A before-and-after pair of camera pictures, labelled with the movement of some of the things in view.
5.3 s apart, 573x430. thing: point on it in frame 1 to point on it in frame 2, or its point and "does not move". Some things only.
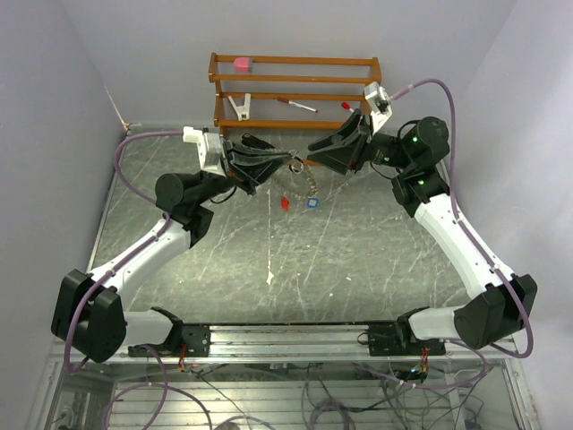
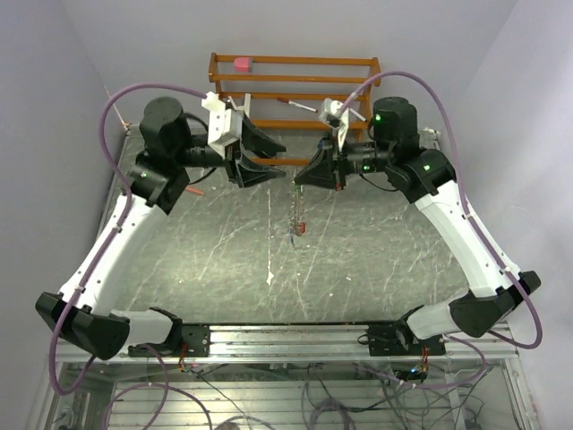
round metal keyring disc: (295, 181) to (296, 210)
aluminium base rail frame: (297, 344) does not move
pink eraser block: (242, 64) does not move
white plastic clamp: (243, 111) does not move
